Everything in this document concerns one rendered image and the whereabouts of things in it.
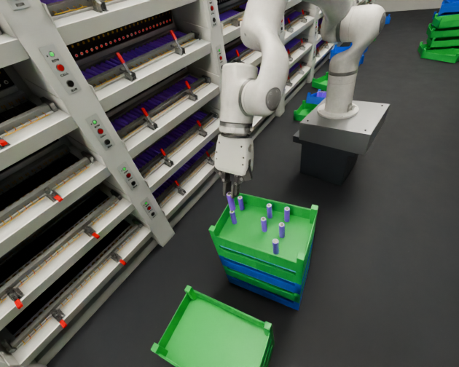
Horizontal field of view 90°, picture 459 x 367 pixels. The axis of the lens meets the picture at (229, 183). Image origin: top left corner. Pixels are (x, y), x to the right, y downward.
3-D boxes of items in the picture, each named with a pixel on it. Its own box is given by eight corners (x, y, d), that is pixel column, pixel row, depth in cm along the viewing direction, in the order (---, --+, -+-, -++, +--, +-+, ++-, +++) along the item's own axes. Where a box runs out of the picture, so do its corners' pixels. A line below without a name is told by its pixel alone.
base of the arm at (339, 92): (366, 107, 114) (374, 67, 102) (344, 122, 106) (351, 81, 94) (331, 100, 126) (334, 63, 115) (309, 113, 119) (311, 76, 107)
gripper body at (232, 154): (259, 132, 60) (255, 172, 64) (226, 127, 65) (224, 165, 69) (245, 134, 54) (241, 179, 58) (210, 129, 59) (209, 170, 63)
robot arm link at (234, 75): (261, 124, 58) (237, 119, 64) (268, 65, 53) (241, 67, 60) (237, 124, 52) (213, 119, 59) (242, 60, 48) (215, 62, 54)
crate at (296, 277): (314, 233, 84) (316, 220, 79) (301, 285, 72) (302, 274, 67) (240, 213, 97) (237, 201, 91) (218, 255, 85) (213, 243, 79)
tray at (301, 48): (311, 49, 212) (316, 32, 201) (283, 74, 179) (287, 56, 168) (291, 43, 218) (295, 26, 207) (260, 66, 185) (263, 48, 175)
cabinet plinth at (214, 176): (309, 79, 239) (310, 73, 236) (157, 244, 122) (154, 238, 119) (294, 78, 247) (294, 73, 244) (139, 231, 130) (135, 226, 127)
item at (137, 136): (219, 93, 123) (219, 67, 112) (130, 159, 91) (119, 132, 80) (189, 81, 129) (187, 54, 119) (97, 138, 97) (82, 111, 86)
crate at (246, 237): (316, 220, 79) (318, 205, 73) (302, 274, 67) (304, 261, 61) (237, 201, 91) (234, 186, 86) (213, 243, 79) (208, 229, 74)
